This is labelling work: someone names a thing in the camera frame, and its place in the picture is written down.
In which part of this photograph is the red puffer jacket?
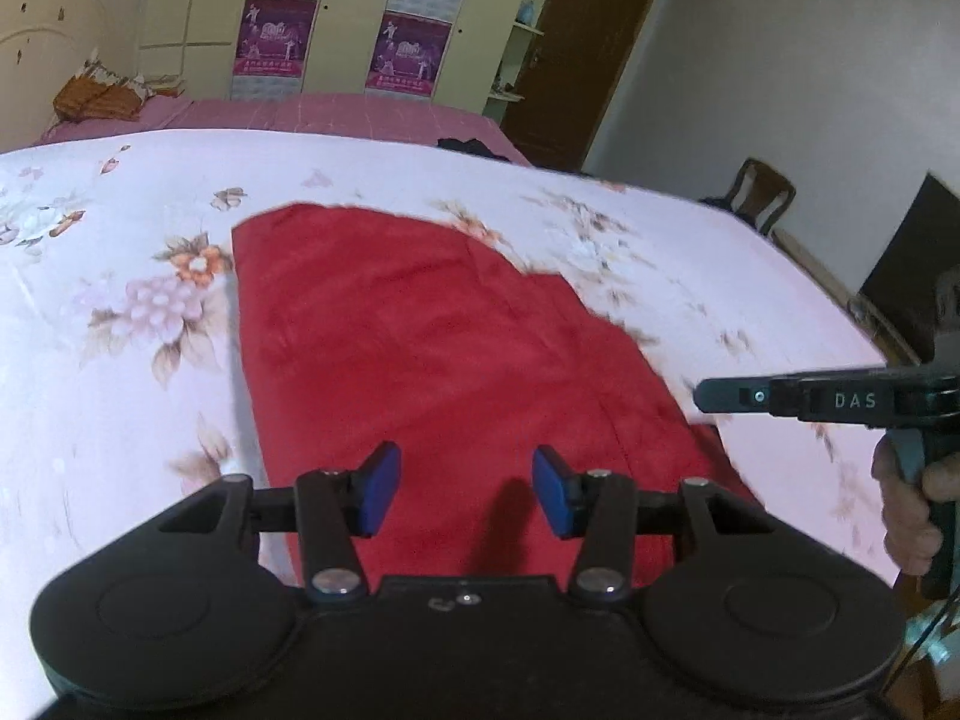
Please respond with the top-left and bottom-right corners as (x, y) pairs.
(233, 205), (742, 578)

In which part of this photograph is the right hand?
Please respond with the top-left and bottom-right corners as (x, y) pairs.
(872, 437), (960, 577)

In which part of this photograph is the black flat screen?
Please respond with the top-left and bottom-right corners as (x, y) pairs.
(859, 172), (958, 361)

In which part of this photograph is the dark wooden chair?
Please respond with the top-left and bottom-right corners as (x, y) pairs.
(701, 158), (797, 238)

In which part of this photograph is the white floral bed sheet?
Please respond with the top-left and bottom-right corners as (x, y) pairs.
(2, 127), (880, 718)

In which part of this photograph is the black garment on bed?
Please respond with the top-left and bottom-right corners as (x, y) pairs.
(436, 138), (509, 163)

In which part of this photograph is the pink quilted blanket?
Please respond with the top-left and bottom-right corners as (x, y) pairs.
(39, 93), (527, 166)

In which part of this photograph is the purple poster lower right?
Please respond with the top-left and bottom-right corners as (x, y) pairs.
(364, 11), (451, 98)

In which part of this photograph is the purple poster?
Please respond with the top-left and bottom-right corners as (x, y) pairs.
(233, 0), (317, 78)
(364, 11), (451, 98)

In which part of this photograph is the purple poster lower left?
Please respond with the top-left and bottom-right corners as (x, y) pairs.
(233, 0), (317, 78)

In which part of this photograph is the cream yellow wardrobe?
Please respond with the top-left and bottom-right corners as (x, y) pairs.
(139, 0), (542, 115)

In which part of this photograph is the brown wooden door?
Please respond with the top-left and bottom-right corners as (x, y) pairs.
(501, 0), (652, 172)

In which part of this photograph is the cream curved headboard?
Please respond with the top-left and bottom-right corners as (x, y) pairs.
(0, 0), (109, 153)

